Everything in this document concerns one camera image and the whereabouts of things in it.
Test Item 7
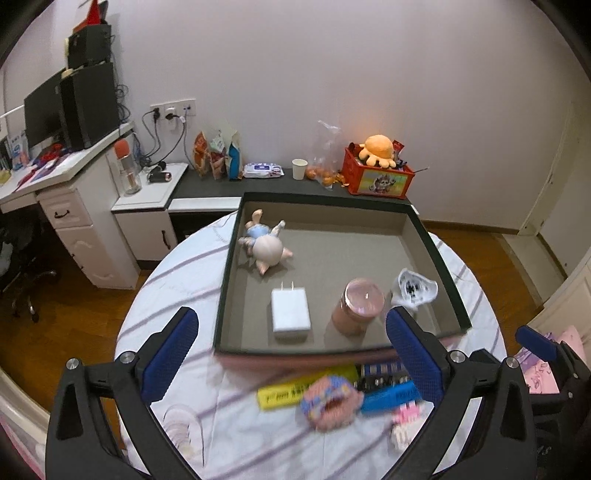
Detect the dark shallow cardboard tray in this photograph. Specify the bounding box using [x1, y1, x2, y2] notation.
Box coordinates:
[213, 191, 472, 370]

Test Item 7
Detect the red storage crate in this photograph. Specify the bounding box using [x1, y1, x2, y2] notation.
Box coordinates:
[342, 143, 416, 200]

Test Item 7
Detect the black power cable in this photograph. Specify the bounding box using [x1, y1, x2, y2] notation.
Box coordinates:
[136, 107, 188, 169]

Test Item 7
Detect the wet wipes pack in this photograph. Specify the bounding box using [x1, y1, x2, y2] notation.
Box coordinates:
[242, 162, 284, 179]

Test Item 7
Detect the red stationery pile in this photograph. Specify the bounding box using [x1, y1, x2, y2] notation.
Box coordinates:
[28, 143, 68, 172]

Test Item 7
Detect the blue and white snack bag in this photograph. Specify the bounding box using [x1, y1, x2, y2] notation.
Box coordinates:
[224, 131, 244, 181]

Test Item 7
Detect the white drawer unit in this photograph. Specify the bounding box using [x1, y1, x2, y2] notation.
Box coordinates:
[36, 152, 139, 289]

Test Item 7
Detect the dark-topped low cabinet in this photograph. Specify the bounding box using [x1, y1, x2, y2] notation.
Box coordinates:
[168, 161, 421, 241]

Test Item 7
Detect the black office chair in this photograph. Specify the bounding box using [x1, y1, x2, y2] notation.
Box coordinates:
[0, 215, 59, 324]

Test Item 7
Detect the yellow box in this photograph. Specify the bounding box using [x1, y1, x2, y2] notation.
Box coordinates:
[257, 364, 363, 411]

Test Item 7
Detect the small pink white block toy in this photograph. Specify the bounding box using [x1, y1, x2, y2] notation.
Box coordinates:
[390, 399, 430, 451]

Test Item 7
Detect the black decorated hairband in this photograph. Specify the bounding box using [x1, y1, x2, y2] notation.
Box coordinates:
[358, 362, 414, 393]

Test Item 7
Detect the white desk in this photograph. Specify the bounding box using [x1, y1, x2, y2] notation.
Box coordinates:
[0, 121, 136, 214]

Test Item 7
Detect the pink printed blanket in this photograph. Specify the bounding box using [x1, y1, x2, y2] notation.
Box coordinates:
[510, 323, 587, 396]

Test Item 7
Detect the white small cabinet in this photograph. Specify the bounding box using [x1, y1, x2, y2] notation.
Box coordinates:
[111, 161, 190, 269]

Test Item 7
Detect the blue white carton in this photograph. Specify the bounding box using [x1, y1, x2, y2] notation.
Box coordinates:
[8, 131, 28, 169]

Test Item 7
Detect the clear bottle with red cap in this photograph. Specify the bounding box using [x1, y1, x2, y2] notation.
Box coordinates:
[114, 140, 143, 195]

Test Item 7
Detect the clear plastic bag of oranges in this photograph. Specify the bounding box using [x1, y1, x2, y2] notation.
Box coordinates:
[305, 119, 352, 188]

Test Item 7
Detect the pink and blue block toy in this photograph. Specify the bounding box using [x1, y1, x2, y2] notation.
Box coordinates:
[300, 375, 363, 433]

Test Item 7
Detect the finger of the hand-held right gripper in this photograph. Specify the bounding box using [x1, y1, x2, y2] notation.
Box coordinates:
[516, 324, 591, 408]

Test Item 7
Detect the rose gold jar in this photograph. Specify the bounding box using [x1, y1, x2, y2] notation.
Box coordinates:
[331, 277, 386, 337]

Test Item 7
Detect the pig figurine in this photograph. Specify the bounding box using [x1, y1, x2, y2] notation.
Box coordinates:
[238, 209, 295, 278]

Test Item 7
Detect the orange octopus plush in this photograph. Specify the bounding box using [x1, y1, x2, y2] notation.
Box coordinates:
[359, 134, 398, 168]

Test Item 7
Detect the green and red snack bag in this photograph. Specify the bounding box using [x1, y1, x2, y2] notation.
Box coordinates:
[210, 131, 228, 181]

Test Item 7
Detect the black box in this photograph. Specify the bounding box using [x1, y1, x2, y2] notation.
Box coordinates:
[67, 23, 113, 70]

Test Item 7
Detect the red paper item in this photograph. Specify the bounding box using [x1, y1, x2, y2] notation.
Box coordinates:
[81, 0, 110, 28]

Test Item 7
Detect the black computer tower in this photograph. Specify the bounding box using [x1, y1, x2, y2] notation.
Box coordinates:
[60, 61, 122, 151]

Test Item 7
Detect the white wardrobe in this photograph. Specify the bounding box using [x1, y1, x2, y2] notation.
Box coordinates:
[526, 251, 591, 342]

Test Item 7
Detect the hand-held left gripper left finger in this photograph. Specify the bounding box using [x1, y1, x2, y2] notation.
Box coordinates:
[45, 306, 204, 480]

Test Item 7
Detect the blue box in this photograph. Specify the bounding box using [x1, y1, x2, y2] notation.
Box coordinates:
[360, 383, 423, 415]

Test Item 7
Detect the white door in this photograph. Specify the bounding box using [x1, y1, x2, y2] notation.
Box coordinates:
[517, 97, 583, 241]

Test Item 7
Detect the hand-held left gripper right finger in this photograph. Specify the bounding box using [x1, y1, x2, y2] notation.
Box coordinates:
[385, 306, 539, 480]

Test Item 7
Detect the black monitor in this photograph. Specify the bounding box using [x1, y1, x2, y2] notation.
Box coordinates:
[23, 68, 68, 148]

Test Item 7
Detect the white charger adapter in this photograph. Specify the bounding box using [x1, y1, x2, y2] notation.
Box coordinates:
[270, 280, 313, 343]

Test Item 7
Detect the white wall outlet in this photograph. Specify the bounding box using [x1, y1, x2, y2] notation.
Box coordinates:
[150, 98, 197, 121]

